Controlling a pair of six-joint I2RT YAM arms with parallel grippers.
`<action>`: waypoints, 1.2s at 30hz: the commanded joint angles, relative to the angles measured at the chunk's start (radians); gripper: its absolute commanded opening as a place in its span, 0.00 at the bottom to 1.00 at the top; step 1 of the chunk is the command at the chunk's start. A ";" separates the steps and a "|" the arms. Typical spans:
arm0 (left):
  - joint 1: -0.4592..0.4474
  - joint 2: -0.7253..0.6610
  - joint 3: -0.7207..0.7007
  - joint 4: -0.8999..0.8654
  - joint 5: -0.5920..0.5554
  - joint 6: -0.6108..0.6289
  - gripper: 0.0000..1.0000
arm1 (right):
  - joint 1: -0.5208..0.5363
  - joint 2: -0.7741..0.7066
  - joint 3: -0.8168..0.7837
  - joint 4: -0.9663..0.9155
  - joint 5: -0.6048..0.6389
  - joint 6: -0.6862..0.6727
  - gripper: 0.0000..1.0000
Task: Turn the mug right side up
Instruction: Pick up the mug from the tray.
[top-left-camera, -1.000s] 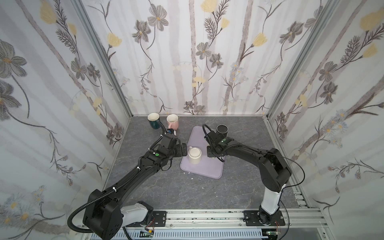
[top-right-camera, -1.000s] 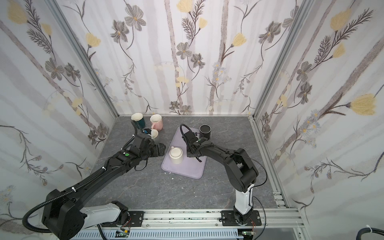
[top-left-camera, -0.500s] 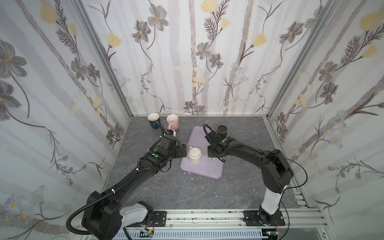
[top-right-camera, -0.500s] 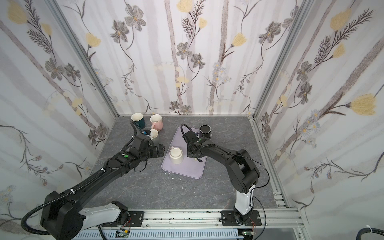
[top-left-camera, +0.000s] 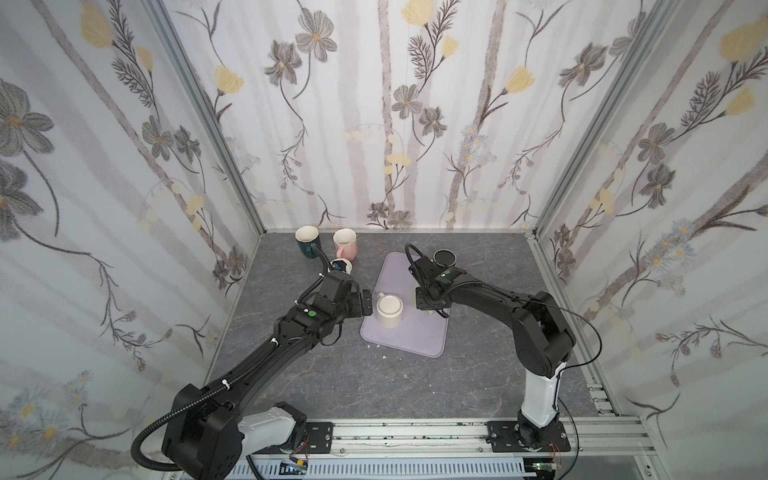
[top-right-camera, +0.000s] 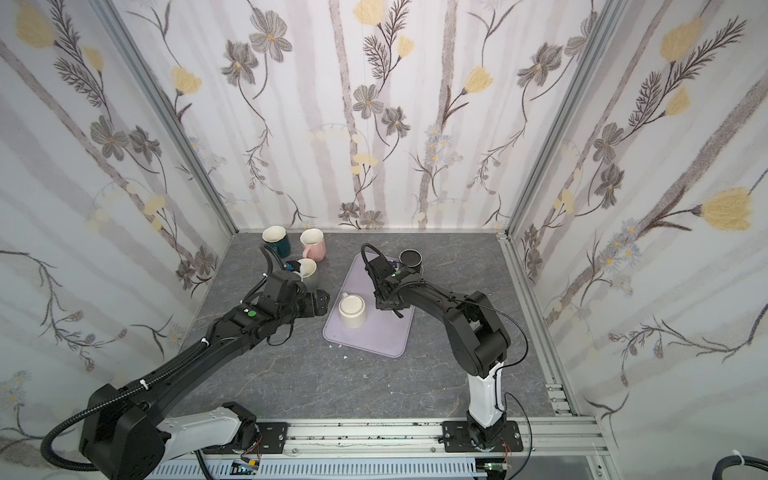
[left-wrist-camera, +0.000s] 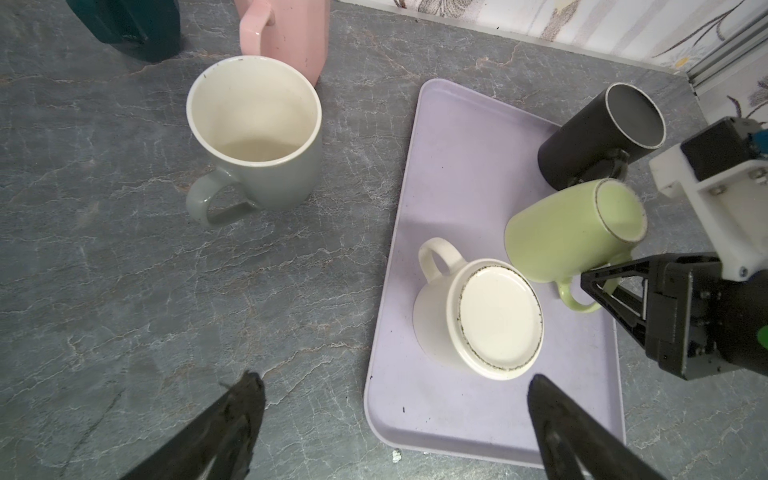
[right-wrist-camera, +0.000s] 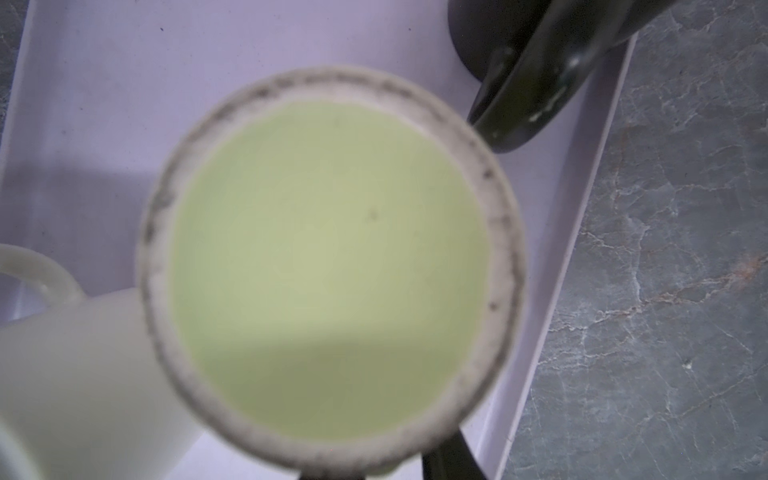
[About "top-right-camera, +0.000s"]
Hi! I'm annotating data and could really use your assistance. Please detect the grey mug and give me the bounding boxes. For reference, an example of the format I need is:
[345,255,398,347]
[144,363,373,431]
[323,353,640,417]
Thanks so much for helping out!
[298,258,320,291]

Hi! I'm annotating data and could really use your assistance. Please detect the black mug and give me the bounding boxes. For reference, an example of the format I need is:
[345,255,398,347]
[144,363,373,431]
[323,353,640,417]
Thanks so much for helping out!
[399,249,423,272]

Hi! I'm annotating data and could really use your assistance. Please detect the pink mug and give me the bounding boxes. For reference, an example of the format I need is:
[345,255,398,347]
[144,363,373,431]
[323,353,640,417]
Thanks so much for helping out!
[300,228,327,262]

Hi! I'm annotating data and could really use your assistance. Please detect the dark teal mug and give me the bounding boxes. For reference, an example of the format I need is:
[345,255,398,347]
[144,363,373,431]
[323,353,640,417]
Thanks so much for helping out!
[262,225,291,259]

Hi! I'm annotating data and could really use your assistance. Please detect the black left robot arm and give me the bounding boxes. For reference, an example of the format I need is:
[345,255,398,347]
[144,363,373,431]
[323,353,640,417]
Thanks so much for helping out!
[79,271,330,479]

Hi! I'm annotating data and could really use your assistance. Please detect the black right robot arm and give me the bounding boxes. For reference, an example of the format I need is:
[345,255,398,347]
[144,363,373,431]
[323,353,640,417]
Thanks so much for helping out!
[362,254,511,450]

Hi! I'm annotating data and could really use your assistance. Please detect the cream white mug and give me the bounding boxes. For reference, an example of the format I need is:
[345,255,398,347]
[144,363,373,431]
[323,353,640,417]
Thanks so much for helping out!
[338,292,366,329]

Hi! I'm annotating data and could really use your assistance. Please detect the lavender plastic tray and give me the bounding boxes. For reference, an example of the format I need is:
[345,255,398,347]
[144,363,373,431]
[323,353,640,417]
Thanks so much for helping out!
[323,253,415,358]

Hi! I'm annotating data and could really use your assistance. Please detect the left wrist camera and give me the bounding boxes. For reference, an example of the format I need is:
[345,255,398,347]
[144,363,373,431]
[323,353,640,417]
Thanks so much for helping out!
[285,260,302,277]

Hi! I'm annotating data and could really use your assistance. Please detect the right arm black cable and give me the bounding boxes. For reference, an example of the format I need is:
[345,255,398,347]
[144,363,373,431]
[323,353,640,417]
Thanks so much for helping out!
[467,299,535,480]

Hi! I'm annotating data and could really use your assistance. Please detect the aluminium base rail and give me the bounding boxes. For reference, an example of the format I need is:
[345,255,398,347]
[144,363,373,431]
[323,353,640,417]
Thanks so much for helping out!
[149,417,621,479]

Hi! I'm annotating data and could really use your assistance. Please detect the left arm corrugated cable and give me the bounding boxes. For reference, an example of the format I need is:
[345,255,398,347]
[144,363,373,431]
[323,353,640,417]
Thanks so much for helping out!
[40,341,208,473]

